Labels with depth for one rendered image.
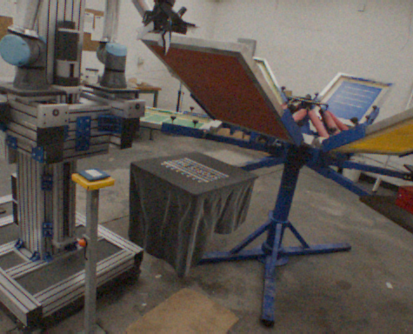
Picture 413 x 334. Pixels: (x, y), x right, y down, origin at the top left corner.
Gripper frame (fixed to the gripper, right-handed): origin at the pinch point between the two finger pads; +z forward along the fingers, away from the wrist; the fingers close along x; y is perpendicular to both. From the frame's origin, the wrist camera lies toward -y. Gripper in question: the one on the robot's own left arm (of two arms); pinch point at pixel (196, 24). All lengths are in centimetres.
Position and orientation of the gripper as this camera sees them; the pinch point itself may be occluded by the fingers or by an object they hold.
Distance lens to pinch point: 234.3
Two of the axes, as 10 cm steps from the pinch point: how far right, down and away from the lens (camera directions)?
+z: 8.3, -0.5, 5.6
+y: -2.3, 8.8, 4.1
